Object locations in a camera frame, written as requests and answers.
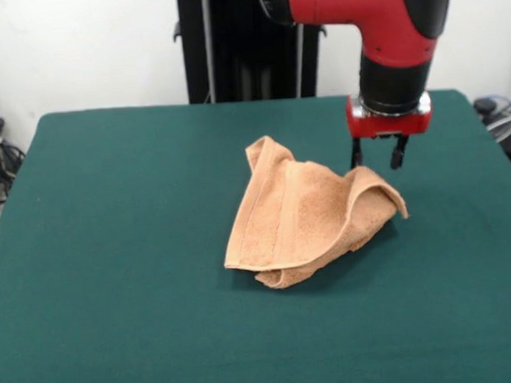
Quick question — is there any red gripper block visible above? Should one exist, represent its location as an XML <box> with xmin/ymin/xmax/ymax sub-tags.
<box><xmin>344</xmin><ymin>89</ymin><xmax>437</xmax><ymax>172</ymax></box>

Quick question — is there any tan terry towel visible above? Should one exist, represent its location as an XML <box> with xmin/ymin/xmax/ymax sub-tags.
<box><xmin>215</xmin><ymin>127</ymin><xmax>414</xmax><ymax>294</ymax></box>

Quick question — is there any dark green table cloth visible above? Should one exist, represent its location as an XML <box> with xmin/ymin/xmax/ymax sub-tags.
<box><xmin>0</xmin><ymin>83</ymin><xmax>511</xmax><ymax>383</ymax></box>

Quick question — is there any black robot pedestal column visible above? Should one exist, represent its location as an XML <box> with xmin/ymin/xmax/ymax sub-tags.
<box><xmin>170</xmin><ymin>0</ymin><xmax>333</xmax><ymax>106</ymax></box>

